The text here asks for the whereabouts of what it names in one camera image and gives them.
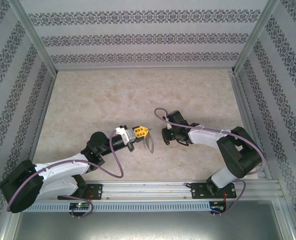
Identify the silver key with black fob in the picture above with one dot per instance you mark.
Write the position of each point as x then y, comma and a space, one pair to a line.
166, 143

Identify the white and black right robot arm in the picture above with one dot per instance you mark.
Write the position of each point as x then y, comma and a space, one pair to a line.
238, 155

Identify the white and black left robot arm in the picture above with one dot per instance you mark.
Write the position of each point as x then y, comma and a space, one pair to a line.
62, 167

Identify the left circuit board, green light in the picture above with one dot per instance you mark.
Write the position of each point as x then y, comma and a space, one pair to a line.
80, 205

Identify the right circuit board, blue light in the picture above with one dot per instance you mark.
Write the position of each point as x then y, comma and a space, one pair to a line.
216, 207

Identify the grey sheet metal tray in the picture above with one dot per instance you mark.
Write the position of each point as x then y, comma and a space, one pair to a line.
147, 226

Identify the right wrist camera, white mount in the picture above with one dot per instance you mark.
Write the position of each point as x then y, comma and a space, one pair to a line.
168, 127

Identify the wrist camera, white mount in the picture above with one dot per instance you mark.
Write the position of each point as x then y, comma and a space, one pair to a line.
168, 127
122, 135

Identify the left wrist camera, white mount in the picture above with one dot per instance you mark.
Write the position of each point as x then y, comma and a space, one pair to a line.
122, 135

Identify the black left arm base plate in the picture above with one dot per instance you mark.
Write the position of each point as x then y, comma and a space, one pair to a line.
97, 191

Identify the aluminium mounting rail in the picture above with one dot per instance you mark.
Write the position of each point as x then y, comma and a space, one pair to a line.
147, 191

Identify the aluminium left wall strip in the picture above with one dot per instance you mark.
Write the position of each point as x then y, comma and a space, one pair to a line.
41, 125

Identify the aluminium wall strip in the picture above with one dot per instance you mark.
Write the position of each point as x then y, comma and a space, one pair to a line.
147, 68
41, 125

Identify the aluminium back wall strip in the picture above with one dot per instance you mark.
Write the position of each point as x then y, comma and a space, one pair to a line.
147, 68

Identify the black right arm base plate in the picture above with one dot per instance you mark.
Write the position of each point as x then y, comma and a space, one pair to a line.
195, 192

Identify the aluminium right side rail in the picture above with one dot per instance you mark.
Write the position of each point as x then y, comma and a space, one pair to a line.
245, 112

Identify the aluminium right frame post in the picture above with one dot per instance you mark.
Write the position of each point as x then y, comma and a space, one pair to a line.
252, 37

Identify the aluminium frame post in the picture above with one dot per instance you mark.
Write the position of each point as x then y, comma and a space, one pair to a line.
252, 37
35, 37

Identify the aluminium left frame post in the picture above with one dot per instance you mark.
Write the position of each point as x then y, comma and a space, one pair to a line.
35, 37

